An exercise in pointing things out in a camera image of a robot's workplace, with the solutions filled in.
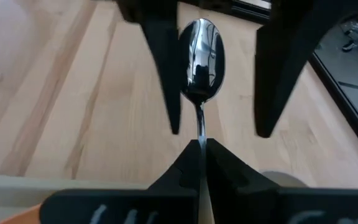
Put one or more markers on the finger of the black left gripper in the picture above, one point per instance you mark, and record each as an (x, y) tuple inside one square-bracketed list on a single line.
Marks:
[(166, 62), (281, 62)]

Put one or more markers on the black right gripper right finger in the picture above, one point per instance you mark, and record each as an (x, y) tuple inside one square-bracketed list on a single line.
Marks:
[(253, 202)]

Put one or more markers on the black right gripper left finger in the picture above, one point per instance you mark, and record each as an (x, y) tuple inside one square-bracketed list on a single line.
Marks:
[(166, 202)]

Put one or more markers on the silver metal spoon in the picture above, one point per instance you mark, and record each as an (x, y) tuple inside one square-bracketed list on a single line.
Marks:
[(204, 62)]

